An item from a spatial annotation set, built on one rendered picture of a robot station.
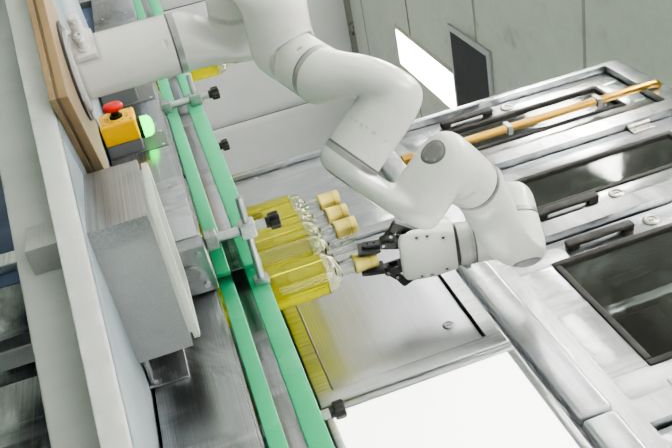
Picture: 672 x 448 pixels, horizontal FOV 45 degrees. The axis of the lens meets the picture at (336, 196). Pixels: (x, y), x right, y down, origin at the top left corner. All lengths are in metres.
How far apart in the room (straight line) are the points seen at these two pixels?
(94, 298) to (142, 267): 0.11
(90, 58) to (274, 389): 0.55
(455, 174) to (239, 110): 6.67
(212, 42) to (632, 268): 0.90
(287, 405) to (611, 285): 0.72
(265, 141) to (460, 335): 6.57
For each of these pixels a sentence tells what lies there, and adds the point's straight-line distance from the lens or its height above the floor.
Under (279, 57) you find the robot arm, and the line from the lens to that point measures 1.19.
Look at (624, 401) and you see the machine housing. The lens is 1.38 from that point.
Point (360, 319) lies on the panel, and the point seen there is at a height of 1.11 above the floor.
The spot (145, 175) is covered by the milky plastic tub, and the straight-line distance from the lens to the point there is 1.16.
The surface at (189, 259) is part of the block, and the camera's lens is 1.33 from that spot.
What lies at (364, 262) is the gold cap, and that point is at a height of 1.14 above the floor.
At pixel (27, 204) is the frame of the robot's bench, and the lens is 1.15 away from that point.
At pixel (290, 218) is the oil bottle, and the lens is 1.56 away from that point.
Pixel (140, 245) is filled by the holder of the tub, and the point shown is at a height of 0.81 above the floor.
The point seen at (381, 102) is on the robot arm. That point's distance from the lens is 1.12.
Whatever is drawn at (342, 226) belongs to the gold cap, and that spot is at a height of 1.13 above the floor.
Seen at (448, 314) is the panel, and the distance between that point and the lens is 1.51.
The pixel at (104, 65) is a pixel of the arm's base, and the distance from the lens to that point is 1.28.
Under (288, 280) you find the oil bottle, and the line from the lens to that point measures 1.40.
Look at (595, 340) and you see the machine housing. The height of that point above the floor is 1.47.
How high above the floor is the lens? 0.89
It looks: 9 degrees up
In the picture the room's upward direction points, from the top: 73 degrees clockwise
